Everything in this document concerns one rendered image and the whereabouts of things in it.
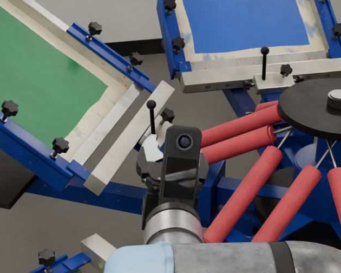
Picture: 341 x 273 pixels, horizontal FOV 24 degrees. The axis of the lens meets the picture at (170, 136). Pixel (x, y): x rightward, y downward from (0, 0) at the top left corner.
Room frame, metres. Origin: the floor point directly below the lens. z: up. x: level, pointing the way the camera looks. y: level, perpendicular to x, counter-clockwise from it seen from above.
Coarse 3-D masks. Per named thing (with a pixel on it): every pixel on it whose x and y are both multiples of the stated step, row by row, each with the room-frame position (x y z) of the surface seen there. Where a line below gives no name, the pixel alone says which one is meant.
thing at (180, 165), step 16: (176, 128) 0.89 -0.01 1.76; (192, 128) 0.89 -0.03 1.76; (176, 144) 0.87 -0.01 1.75; (192, 144) 0.88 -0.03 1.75; (176, 160) 0.87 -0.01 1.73; (192, 160) 0.87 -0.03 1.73; (176, 176) 0.86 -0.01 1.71; (192, 176) 0.86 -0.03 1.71; (160, 192) 0.85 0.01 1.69; (176, 192) 0.85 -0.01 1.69; (192, 192) 0.85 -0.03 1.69
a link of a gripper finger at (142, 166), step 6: (144, 150) 0.96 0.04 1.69; (138, 156) 0.94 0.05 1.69; (144, 156) 0.94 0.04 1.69; (138, 162) 0.92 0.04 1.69; (144, 162) 0.92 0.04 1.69; (150, 162) 0.93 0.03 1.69; (138, 168) 0.92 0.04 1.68; (144, 168) 0.91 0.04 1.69; (138, 174) 0.92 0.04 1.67; (144, 174) 0.90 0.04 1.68
